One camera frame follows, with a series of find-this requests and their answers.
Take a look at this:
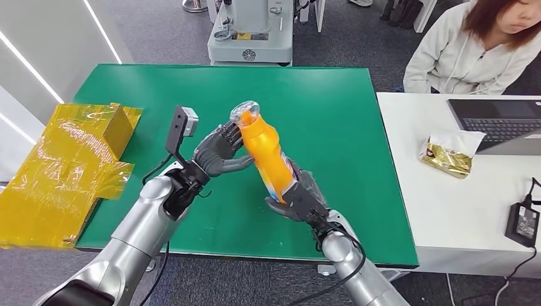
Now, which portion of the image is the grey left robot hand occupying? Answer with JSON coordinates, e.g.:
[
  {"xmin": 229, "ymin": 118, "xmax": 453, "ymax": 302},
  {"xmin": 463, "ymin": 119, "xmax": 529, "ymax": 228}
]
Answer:
[{"xmin": 192, "ymin": 120, "xmax": 256, "ymax": 179}]

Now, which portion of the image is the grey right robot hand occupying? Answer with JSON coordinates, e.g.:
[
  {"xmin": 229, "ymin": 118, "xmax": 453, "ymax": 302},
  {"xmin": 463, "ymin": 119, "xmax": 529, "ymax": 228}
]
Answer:
[{"xmin": 265, "ymin": 160, "xmax": 329, "ymax": 223}]

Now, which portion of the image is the orange plastic bottle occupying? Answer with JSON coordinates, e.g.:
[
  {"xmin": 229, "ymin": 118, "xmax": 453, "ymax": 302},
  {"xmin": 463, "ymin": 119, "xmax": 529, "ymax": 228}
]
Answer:
[{"xmin": 229, "ymin": 100, "xmax": 299, "ymax": 205}]

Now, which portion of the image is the grey machine stand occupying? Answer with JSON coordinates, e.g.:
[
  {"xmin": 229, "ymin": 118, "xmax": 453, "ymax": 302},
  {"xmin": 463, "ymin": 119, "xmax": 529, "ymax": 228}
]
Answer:
[{"xmin": 206, "ymin": 0, "xmax": 295, "ymax": 68}]

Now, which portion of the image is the gold snack packet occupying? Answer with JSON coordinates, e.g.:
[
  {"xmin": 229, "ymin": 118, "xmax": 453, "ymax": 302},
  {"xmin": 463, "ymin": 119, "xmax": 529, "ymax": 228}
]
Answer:
[{"xmin": 419, "ymin": 129, "xmax": 487, "ymax": 180}]

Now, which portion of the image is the chrome stand base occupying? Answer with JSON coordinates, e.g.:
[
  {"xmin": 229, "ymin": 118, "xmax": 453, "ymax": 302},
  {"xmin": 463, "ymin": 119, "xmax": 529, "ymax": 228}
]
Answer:
[{"xmin": 182, "ymin": 0, "xmax": 210, "ymax": 14}]

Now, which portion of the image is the yellow taped cardboard box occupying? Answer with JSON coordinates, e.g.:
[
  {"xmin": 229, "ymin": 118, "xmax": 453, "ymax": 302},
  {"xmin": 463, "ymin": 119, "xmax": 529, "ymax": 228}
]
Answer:
[{"xmin": 0, "ymin": 102, "xmax": 144, "ymax": 250}]

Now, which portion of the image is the person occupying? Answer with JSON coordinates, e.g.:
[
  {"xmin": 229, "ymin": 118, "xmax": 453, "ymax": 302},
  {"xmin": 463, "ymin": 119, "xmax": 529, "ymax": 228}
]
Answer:
[{"xmin": 395, "ymin": 0, "xmax": 541, "ymax": 96}]

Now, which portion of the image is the dark grey laptop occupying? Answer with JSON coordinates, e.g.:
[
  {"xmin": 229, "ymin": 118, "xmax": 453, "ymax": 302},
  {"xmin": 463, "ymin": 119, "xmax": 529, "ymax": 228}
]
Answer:
[{"xmin": 447, "ymin": 98, "xmax": 541, "ymax": 157}]

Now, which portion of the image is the white desk leg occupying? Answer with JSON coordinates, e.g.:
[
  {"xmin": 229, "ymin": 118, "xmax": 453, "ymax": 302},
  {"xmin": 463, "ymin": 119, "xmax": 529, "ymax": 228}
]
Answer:
[{"xmin": 413, "ymin": 0, "xmax": 439, "ymax": 35}]

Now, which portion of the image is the black power adapter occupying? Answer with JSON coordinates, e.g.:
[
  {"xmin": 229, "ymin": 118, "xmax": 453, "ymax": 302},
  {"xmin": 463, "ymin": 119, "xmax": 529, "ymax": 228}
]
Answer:
[{"xmin": 504, "ymin": 202, "xmax": 541, "ymax": 249}]

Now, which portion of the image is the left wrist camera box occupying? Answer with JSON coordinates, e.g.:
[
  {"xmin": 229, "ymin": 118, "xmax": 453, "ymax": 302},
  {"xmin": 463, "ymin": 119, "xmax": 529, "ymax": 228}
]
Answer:
[{"xmin": 165, "ymin": 105, "xmax": 200, "ymax": 171}]

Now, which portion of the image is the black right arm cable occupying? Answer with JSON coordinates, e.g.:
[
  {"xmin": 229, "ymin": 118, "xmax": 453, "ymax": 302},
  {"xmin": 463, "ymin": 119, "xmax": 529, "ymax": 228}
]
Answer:
[{"xmin": 287, "ymin": 219, "xmax": 368, "ymax": 306}]

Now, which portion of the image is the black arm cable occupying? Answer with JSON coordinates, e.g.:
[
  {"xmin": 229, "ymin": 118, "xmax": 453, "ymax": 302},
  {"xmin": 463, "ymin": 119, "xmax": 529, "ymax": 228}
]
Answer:
[
  {"xmin": 287, "ymin": 219, "xmax": 368, "ymax": 306},
  {"xmin": 138, "ymin": 154, "xmax": 175, "ymax": 306}
]

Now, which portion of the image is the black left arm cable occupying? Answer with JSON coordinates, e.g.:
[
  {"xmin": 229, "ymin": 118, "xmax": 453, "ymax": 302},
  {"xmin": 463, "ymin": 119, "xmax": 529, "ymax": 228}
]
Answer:
[{"xmin": 138, "ymin": 154, "xmax": 175, "ymax": 306}]

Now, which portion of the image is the thin black adapter cable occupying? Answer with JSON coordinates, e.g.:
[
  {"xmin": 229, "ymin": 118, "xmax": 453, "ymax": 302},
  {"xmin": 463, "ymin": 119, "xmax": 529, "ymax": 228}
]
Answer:
[{"xmin": 524, "ymin": 177, "xmax": 541, "ymax": 208}]

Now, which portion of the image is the black power cord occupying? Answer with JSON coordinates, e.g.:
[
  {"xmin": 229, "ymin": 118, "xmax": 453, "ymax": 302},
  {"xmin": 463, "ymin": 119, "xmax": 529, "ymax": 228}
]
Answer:
[{"xmin": 494, "ymin": 247, "xmax": 539, "ymax": 306}]

